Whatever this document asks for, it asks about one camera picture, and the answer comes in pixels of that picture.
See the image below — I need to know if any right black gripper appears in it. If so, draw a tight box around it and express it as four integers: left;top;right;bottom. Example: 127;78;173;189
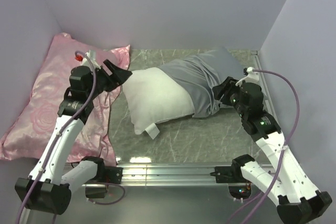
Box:
212;76;247;118

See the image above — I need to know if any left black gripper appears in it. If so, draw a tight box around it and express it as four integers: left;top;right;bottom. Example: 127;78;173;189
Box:
87;59;133;99

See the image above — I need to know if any grey pillowcase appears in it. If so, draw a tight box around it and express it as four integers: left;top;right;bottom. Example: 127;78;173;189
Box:
159;48;244;118

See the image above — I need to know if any white pillow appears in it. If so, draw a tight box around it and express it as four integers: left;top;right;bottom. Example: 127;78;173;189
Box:
122;67;195;139

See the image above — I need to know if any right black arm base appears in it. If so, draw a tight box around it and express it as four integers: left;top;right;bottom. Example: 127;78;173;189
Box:
210;166;251;200

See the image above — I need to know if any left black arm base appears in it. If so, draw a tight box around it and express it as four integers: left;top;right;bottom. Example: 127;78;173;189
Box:
84;167;125;200

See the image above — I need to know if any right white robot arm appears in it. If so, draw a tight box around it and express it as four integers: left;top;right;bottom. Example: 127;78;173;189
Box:
213;77;332;223

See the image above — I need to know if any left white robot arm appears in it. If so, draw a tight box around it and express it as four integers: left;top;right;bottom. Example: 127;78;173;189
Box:
15;60;132;223

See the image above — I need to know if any pink satin rose pillow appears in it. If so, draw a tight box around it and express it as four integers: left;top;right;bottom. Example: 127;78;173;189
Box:
1;33;130;166

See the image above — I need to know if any grey marble mat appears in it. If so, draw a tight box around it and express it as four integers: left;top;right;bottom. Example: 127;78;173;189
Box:
107;48;276;164

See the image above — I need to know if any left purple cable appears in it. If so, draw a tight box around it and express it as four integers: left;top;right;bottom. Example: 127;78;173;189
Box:
13;50;127;224

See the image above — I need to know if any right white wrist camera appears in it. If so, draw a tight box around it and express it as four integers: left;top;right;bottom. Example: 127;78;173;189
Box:
235;67;259;87

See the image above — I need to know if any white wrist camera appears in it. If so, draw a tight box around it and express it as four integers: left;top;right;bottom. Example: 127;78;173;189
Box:
235;67;259;87
75;50;100;68

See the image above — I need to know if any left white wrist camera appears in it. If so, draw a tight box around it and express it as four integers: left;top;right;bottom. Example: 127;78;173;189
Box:
75;50;100;68

